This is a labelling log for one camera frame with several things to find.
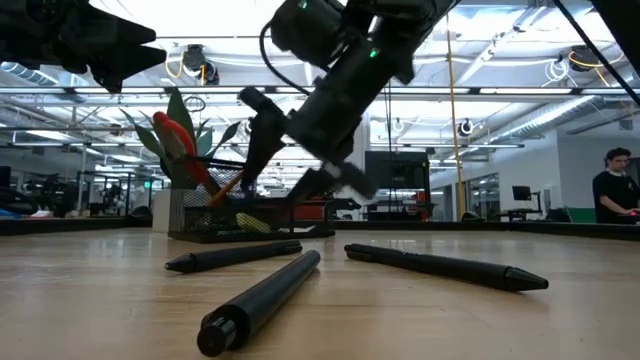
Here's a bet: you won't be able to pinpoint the yellow pencil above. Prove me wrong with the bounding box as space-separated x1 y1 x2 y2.
207 169 246 208

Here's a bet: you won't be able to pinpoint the hanging black cable loop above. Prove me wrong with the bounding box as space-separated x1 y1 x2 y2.
182 94 208 114

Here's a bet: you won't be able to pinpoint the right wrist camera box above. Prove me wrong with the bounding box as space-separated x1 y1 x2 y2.
268 0 347 70

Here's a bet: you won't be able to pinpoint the person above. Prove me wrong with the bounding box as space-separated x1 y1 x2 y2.
592 146 640 225

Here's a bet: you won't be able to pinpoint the black mesh desk organizer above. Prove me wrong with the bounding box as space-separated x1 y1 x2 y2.
167 157 336 245

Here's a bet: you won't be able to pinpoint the silver ventilation duct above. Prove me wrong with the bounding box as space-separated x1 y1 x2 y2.
492 94 640 146

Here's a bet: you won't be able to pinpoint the yellow hanging cord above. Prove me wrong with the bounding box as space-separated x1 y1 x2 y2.
443 14 467 222

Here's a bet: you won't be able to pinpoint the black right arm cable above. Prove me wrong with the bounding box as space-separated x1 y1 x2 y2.
551 0 640 96

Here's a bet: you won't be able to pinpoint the background robot workstation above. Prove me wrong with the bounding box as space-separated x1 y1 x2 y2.
74 169 166 219

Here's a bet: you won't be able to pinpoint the large black monitor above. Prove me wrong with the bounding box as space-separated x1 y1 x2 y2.
364 150 432 191

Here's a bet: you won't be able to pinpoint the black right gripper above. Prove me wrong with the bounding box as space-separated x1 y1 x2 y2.
238 38 402 206

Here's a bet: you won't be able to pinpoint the black right camera cable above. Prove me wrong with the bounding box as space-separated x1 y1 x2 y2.
258 22 314 97

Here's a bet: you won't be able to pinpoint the snake plant in white pot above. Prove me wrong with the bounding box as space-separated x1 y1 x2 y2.
119 87 241 234

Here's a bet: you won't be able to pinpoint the red-handled scissors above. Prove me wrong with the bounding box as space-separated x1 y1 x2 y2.
151 110 224 199

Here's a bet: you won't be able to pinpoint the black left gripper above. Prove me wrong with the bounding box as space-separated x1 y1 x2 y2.
0 0 168 94

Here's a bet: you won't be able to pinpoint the white cable coil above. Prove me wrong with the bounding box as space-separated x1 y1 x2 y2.
543 58 569 87

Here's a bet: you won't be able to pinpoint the green chair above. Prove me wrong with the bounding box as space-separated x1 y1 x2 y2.
569 206 596 225

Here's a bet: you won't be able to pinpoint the long ceiling light strip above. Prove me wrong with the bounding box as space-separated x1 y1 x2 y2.
0 84 640 97

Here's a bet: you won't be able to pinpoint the black pen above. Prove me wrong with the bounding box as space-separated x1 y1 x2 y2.
196 249 323 358
343 242 550 293
164 239 304 274

